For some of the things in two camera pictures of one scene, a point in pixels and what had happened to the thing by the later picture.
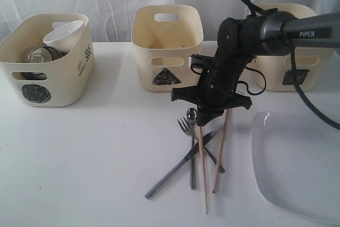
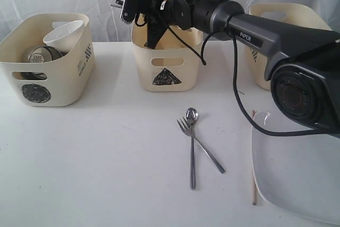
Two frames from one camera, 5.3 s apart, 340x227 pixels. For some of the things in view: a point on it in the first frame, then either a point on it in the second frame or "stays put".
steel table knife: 185,159 -> 118,3
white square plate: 297,161 stays put
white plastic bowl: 64,38 stays put
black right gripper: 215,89 -> 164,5
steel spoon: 192,116 -> 192,115
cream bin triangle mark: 164,37 stays put
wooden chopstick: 220,152 -> 253,160
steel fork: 186,128 stays put
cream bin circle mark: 62,81 stays put
